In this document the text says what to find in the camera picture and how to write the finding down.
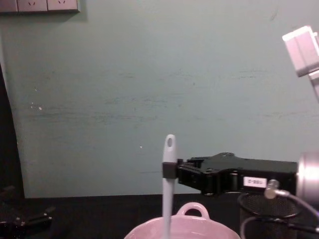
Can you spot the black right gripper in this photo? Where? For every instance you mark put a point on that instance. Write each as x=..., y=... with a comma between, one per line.
x=259, y=169

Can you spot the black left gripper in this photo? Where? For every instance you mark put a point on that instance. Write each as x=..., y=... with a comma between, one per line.
x=11, y=221

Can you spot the white plastic spoon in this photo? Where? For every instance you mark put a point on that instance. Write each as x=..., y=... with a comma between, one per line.
x=169, y=154

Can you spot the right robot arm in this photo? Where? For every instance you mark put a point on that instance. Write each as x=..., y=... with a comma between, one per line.
x=307, y=174

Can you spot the black hanging cloth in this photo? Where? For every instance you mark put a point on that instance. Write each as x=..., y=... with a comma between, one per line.
x=8, y=137

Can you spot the black table cloth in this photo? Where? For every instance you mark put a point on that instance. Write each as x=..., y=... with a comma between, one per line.
x=99, y=216

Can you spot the black mesh pen holder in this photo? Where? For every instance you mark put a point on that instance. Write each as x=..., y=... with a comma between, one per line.
x=269, y=214

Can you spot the pale green wall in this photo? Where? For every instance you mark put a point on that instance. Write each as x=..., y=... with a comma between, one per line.
x=149, y=74

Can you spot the white wall socket plate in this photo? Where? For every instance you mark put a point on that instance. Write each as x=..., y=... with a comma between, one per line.
x=63, y=5
x=32, y=5
x=7, y=5

